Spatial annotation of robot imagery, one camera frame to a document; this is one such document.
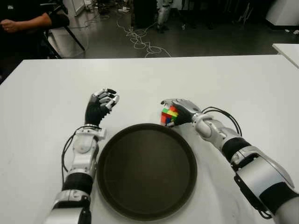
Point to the black cabinet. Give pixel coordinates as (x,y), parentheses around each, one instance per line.
(144,14)

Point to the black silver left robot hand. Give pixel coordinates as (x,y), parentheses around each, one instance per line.
(93,113)

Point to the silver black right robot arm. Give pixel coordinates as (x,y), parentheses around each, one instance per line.
(257,170)

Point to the seated person in black shirt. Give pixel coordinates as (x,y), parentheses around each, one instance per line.
(21,25)

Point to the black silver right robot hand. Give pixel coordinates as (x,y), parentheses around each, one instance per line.
(187,109)

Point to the small white side table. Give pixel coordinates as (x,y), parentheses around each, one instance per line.
(288,51)

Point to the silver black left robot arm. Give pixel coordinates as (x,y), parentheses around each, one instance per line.
(81,158)

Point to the multicolour Rubik's cube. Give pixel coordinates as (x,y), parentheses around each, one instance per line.
(168,115)

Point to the white cabinet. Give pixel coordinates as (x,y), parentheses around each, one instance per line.
(285,11)

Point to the black chair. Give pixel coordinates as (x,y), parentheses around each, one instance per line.
(70,30)

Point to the dark brown round plate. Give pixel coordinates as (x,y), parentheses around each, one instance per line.
(147,172)

